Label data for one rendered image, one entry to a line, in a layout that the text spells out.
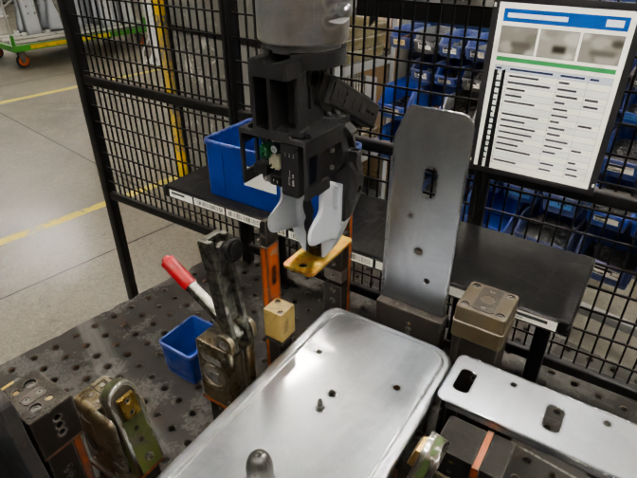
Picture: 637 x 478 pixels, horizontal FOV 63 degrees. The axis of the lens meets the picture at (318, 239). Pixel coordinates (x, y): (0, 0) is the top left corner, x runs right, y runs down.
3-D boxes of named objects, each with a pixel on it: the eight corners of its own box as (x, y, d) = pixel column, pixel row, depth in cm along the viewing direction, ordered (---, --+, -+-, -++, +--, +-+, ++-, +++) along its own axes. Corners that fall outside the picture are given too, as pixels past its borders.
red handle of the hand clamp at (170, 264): (232, 343, 71) (154, 260, 72) (227, 350, 72) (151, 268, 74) (252, 326, 74) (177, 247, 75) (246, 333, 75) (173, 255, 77)
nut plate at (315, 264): (312, 278, 52) (312, 268, 51) (281, 266, 54) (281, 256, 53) (354, 241, 58) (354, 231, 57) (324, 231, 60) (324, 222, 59)
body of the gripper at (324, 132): (241, 188, 47) (227, 50, 41) (295, 156, 54) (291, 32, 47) (310, 210, 44) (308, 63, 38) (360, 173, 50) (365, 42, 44)
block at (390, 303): (422, 445, 100) (441, 323, 84) (367, 416, 105) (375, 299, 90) (428, 433, 102) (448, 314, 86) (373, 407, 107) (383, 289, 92)
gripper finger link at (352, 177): (315, 215, 52) (308, 132, 48) (324, 209, 53) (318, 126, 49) (355, 226, 50) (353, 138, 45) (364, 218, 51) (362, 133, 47)
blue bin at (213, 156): (320, 229, 104) (320, 170, 97) (208, 193, 118) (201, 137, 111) (361, 198, 116) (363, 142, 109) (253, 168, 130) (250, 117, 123)
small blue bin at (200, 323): (194, 389, 111) (190, 358, 107) (162, 371, 116) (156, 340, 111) (228, 358, 119) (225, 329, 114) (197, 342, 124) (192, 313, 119)
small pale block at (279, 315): (288, 472, 95) (281, 317, 76) (273, 463, 96) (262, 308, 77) (300, 458, 97) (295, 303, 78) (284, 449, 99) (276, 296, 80)
